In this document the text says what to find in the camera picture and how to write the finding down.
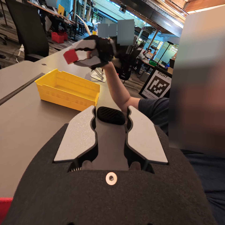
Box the red wooden block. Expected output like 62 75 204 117
63 49 79 65

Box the black textured pad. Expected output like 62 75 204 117
97 106 126 125

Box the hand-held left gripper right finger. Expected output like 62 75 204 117
124 105 169 169

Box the framed black white marker sign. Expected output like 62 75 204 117
139 68 173 99

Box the black mesh office chair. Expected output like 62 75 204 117
114 45 139 84

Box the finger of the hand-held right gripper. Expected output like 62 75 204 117
72 39 97 52
73 56 103 68

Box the person's right forearm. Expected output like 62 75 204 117
103 62 141 113

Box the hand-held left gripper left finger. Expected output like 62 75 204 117
53 105 99 169

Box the red plastic bin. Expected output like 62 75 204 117
0 197 14 219

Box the black tilted board stand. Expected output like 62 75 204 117
85 68 107 83

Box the yellow plastic bin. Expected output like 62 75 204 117
34 69 100 112

